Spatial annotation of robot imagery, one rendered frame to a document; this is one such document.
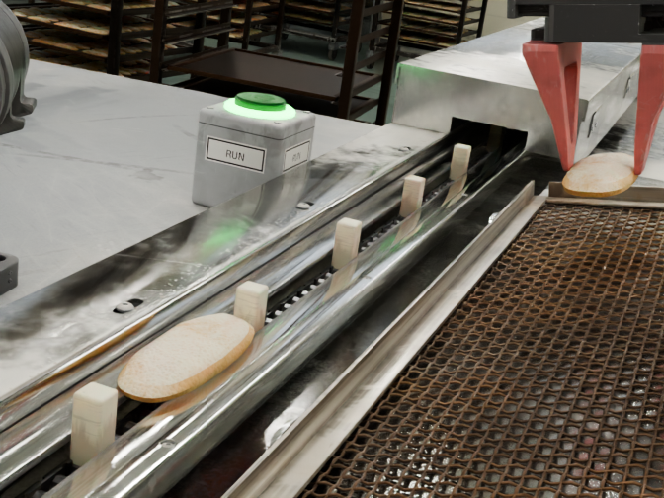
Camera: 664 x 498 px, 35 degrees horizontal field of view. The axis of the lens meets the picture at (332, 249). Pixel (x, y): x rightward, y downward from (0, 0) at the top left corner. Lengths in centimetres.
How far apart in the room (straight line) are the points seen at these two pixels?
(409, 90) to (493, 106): 8
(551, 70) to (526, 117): 39
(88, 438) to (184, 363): 7
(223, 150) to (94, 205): 10
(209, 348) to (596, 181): 23
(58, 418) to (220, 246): 20
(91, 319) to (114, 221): 27
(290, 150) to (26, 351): 38
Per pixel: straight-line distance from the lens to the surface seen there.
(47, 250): 70
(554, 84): 58
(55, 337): 48
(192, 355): 48
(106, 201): 81
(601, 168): 59
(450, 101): 98
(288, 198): 71
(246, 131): 78
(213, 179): 80
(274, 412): 52
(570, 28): 57
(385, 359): 42
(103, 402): 41
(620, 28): 57
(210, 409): 43
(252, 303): 53
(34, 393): 44
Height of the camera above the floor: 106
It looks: 19 degrees down
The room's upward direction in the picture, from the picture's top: 8 degrees clockwise
